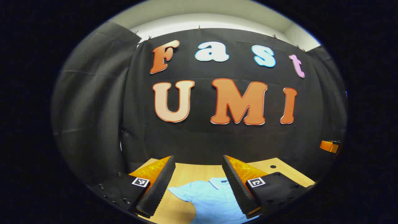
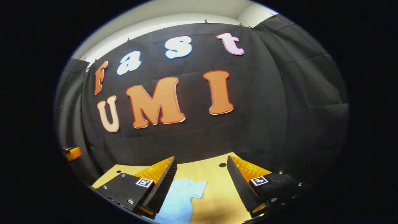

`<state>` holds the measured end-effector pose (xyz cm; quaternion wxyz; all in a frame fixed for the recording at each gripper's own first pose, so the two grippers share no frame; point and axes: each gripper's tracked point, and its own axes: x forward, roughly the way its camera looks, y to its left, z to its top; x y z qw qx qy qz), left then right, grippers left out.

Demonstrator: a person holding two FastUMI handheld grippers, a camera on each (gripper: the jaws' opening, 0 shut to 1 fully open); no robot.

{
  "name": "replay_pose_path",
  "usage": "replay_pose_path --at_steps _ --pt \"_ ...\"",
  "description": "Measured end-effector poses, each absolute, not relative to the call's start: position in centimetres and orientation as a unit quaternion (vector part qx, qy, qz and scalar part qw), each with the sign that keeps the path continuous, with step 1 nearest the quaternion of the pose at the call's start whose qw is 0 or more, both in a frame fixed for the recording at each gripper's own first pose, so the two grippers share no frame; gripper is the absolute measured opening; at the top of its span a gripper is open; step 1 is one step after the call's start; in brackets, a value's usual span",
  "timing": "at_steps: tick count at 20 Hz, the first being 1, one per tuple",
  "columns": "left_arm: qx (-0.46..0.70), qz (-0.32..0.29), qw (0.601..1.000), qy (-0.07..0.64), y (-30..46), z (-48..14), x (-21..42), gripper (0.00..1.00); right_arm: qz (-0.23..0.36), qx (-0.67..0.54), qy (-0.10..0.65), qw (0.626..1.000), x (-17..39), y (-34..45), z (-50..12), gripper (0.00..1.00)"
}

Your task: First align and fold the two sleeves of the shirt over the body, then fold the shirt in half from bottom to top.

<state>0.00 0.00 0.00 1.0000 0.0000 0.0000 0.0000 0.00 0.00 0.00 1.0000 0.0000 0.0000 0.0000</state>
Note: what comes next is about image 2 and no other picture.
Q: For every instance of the light blue T-shirt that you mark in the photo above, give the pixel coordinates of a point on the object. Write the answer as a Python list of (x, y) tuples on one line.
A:
[(180, 202)]

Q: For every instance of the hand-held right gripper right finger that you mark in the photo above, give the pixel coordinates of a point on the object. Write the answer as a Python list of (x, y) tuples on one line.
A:
[(241, 186)]

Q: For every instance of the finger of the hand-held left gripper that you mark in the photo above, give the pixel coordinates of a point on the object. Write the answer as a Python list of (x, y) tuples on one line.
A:
[(74, 153)]

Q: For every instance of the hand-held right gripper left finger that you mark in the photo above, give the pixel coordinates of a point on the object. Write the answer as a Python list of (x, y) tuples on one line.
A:
[(163, 186)]

